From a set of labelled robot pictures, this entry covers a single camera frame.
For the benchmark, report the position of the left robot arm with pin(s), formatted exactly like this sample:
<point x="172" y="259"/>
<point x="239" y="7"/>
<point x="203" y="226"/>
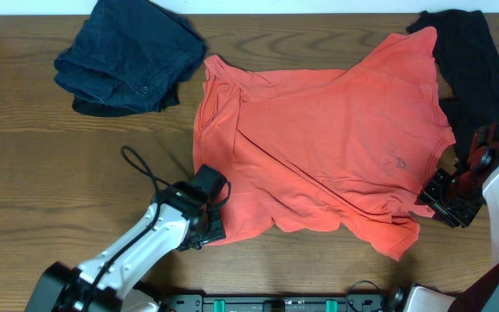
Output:
<point x="182" y="216"/>

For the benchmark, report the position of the dark blue folded jeans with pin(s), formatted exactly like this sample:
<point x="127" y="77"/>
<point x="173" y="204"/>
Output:
<point x="129" y="58"/>

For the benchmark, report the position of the black garment with white logo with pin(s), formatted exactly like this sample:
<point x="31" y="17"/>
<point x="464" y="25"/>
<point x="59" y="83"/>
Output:
<point x="468" y="60"/>

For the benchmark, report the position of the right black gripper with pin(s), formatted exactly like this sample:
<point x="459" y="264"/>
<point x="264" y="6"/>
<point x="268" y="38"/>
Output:
<point x="430" y="196"/>

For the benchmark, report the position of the red printed t-shirt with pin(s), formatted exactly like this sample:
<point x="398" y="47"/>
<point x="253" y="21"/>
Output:
<point x="320" y="149"/>

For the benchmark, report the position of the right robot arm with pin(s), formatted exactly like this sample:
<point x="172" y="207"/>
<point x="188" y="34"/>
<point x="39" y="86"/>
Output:
<point x="483" y="295"/>

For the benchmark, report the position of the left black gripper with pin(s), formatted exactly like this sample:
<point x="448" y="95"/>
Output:
<point x="220" y="232"/>

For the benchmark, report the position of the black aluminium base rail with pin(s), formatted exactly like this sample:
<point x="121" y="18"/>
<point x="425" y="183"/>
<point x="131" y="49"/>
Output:
<point x="352" y="303"/>

